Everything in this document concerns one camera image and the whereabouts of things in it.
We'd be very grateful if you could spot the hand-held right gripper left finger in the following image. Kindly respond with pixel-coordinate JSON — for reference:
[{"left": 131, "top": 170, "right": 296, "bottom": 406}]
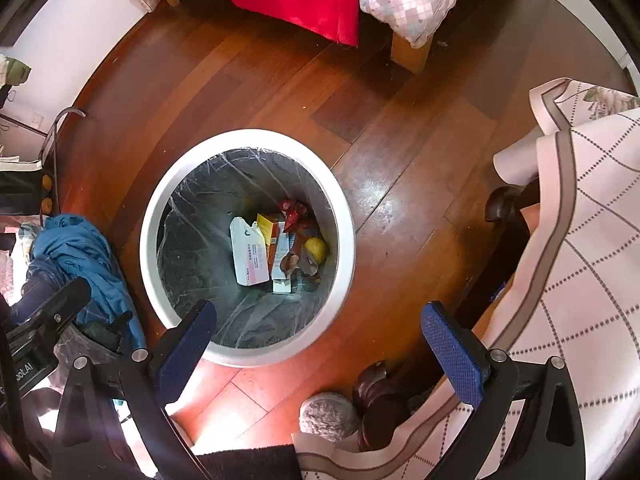
[{"left": 50, "top": 299, "right": 217, "bottom": 480}]

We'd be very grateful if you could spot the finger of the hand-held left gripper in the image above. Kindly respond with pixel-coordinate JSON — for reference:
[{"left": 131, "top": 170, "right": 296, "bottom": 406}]
[{"left": 7, "top": 277, "right": 92, "bottom": 341}]

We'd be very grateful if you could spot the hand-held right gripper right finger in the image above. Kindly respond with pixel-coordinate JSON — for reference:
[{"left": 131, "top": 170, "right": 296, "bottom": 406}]
[{"left": 420, "top": 301, "right": 588, "bottom": 480}]

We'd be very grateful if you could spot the pink and white box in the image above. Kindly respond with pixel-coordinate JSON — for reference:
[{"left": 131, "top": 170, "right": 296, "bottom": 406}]
[{"left": 230, "top": 216, "right": 271, "bottom": 288}]

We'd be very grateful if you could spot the pale grey box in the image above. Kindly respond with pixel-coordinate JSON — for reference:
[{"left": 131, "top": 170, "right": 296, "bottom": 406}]
[{"left": 271, "top": 232, "right": 296, "bottom": 295}]

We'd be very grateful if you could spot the white round trash bin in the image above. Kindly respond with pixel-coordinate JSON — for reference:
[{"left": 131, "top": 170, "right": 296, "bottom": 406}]
[{"left": 139, "top": 129, "right": 357, "bottom": 367}]

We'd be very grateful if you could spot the brown wrapper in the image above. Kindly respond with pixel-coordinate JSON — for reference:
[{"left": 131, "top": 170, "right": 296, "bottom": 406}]
[{"left": 280, "top": 252, "right": 321, "bottom": 278}]

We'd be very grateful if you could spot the yellow box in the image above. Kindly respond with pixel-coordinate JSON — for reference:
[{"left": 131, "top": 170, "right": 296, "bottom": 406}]
[{"left": 256, "top": 212, "right": 287, "bottom": 271}]

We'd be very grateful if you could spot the red wrapper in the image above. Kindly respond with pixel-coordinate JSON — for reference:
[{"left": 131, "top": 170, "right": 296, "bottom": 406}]
[{"left": 277, "top": 199, "right": 311, "bottom": 233}]

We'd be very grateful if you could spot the blue cloth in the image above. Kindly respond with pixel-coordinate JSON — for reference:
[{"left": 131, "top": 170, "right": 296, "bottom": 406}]
[{"left": 30, "top": 214, "right": 147, "bottom": 356}]

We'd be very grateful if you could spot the dark wooden table leg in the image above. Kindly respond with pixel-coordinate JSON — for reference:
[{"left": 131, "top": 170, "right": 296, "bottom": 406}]
[{"left": 352, "top": 180, "right": 543, "bottom": 453}]

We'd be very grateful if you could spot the fuzzy slipper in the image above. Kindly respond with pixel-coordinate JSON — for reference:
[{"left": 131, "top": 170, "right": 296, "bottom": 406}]
[{"left": 299, "top": 392, "right": 362, "bottom": 443}]

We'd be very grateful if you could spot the table with patterned cloth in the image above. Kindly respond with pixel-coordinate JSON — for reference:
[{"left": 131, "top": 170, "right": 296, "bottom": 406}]
[{"left": 294, "top": 77, "right": 640, "bottom": 480}]

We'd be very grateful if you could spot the grey metal tube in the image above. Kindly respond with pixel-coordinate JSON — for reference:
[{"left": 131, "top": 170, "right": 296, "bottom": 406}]
[{"left": 42, "top": 106, "right": 87, "bottom": 221}]

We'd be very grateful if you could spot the pale green cloth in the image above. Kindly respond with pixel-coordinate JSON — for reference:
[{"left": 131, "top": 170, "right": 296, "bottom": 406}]
[{"left": 0, "top": 54, "right": 32, "bottom": 86}]

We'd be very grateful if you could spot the checkered pastel pillow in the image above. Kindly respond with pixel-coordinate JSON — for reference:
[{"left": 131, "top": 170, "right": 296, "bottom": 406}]
[{"left": 359, "top": 0, "right": 483, "bottom": 50}]

